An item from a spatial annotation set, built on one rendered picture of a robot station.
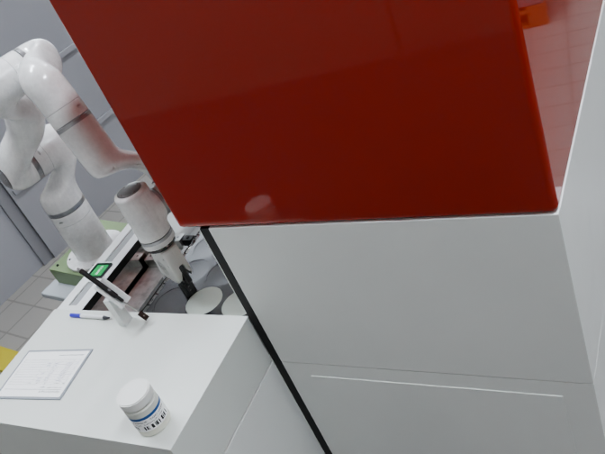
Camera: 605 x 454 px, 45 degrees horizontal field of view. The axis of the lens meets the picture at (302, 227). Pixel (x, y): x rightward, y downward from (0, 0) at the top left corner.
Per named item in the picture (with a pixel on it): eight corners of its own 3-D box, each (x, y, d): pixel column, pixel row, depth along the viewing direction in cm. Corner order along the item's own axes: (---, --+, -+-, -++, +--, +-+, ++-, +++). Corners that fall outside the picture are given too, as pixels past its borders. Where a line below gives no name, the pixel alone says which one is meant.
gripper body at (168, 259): (137, 242, 180) (158, 276, 186) (156, 254, 172) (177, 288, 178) (160, 224, 182) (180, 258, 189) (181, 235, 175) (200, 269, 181)
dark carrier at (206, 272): (306, 229, 192) (305, 227, 192) (252, 324, 169) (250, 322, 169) (203, 232, 210) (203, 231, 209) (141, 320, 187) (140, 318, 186)
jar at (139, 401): (177, 409, 145) (155, 378, 140) (159, 439, 141) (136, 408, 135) (150, 406, 149) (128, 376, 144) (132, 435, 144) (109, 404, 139)
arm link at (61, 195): (40, 213, 219) (-4, 149, 206) (89, 177, 228) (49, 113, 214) (58, 222, 211) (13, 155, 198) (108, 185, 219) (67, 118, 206)
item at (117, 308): (145, 316, 175) (118, 276, 167) (136, 329, 172) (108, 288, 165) (126, 315, 178) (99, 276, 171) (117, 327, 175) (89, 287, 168)
